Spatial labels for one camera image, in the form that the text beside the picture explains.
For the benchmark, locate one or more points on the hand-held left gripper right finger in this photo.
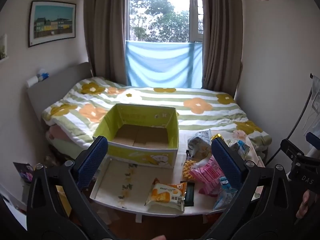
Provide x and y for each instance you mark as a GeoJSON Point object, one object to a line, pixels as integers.
{"type": "Point", "coordinates": [226, 165]}

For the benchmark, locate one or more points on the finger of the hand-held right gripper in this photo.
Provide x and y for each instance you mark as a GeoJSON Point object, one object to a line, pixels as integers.
{"type": "Point", "coordinates": [292, 150]}
{"type": "Point", "coordinates": [312, 138]}

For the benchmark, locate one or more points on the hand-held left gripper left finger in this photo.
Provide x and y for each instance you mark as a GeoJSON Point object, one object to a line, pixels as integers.
{"type": "Point", "coordinates": [93, 160]}

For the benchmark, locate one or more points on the blue white snack packet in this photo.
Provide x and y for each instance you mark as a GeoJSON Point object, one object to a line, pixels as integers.
{"type": "Point", "coordinates": [223, 197]}
{"type": "Point", "coordinates": [240, 148]}

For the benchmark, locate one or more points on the grey triangular snack bag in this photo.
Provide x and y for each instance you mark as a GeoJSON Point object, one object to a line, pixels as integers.
{"type": "Point", "coordinates": [198, 145]}

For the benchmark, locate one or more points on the yellow waffle packet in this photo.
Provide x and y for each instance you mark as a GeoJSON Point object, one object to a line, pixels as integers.
{"type": "Point", "coordinates": [188, 171]}

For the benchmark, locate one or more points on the green cardboard box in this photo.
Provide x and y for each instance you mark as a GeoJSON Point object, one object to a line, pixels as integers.
{"type": "Point", "coordinates": [152, 155]}

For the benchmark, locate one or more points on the orange cake packet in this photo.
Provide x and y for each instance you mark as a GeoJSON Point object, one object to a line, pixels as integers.
{"type": "Point", "coordinates": [165, 195]}

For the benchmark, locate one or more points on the person's right hand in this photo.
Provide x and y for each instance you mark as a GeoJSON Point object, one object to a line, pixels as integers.
{"type": "Point", "coordinates": [304, 205]}

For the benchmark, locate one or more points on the pink snack packet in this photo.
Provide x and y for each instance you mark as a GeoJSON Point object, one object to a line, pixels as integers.
{"type": "Point", "coordinates": [207, 177]}

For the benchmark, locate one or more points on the white patterned bed table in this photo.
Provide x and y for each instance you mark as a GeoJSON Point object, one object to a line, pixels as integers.
{"type": "Point", "coordinates": [117, 182]}

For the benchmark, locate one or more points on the pink pillow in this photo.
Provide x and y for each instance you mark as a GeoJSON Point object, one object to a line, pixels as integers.
{"type": "Point", "coordinates": [58, 133]}

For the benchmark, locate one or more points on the dark snack packet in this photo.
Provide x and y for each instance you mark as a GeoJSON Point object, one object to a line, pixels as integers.
{"type": "Point", "coordinates": [190, 195]}

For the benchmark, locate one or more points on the floral striped blanket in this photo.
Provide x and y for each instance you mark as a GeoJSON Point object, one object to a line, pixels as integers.
{"type": "Point", "coordinates": [205, 105]}

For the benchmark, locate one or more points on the dark magazine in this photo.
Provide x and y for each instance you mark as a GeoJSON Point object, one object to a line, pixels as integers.
{"type": "Point", "coordinates": [23, 171]}

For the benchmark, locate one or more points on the grey bed headboard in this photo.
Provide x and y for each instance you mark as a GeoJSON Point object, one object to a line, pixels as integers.
{"type": "Point", "coordinates": [50, 90]}

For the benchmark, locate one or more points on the blue white bottle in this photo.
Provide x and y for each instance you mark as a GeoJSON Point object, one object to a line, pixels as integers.
{"type": "Point", "coordinates": [43, 75]}

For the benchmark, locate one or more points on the white tissue roll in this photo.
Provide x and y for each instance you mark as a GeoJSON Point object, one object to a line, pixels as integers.
{"type": "Point", "coordinates": [32, 81]}

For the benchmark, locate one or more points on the light blue cloth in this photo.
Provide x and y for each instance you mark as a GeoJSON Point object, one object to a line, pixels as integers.
{"type": "Point", "coordinates": [160, 65]}

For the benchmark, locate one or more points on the brown curtain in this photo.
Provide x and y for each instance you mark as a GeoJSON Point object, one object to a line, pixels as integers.
{"type": "Point", "coordinates": [107, 30]}
{"type": "Point", "coordinates": [221, 37]}

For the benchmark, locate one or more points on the framed houses picture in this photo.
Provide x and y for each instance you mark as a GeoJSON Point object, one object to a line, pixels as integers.
{"type": "Point", "coordinates": [52, 22]}

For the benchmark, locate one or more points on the window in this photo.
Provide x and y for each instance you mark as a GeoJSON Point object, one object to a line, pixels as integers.
{"type": "Point", "coordinates": [160, 12]}

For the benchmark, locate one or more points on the small wall picture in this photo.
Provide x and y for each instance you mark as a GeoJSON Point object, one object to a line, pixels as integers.
{"type": "Point", "coordinates": [3, 47]}

